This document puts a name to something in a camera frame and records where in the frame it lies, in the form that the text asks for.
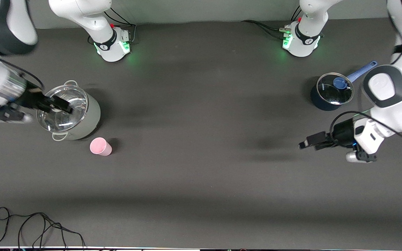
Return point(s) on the glass lid pale knob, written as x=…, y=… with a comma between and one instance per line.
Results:
x=68, y=120

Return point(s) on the pink plastic cup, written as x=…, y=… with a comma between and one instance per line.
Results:
x=100, y=146

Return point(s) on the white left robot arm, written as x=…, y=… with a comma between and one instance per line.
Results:
x=400, y=101

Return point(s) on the dark blue saucepan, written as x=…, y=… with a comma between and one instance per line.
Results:
x=321, y=103

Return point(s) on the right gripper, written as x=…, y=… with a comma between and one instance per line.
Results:
x=30, y=97

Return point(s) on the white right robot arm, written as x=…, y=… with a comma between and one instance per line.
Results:
x=82, y=10

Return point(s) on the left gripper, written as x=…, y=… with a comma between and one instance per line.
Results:
x=342, y=134

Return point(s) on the pale green cooking pot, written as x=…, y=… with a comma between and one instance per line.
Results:
x=87, y=118

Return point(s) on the glass lid blue knob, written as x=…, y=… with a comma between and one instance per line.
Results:
x=330, y=90

